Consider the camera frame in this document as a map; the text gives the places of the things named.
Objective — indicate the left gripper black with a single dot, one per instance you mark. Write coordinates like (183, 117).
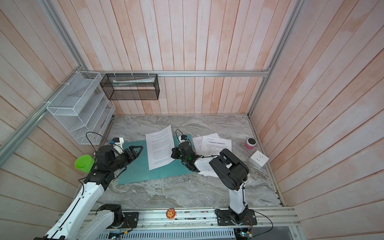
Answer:
(135, 154)

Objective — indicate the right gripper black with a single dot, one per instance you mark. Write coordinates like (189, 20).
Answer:
(175, 152)

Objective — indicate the printed paper sheet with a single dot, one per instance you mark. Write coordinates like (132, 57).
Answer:
(199, 144)
(159, 148)
(213, 146)

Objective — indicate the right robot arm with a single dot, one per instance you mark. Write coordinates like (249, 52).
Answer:
(232, 172)

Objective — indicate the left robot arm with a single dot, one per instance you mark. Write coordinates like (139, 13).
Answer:
(69, 226)

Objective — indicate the green plastic goblet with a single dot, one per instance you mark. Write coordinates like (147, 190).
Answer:
(84, 163)

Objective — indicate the red round sticker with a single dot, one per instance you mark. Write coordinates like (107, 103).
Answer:
(171, 213)

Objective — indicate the pink cylindrical speaker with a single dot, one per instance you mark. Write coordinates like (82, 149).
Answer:
(250, 143)

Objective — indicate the white power socket cube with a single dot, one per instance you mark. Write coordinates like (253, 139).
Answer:
(258, 159)

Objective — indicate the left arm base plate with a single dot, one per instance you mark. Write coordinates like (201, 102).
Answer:
(130, 220)

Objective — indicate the white wire mesh shelf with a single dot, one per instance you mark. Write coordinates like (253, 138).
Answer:
(81, 110)

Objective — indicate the black mesh wall basket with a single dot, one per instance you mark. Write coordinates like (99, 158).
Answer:
(131, 87)

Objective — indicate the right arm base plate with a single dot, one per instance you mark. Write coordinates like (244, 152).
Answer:
(230, 218)

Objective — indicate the aluminium front rail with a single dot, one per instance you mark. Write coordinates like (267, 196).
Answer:
(207, 219)

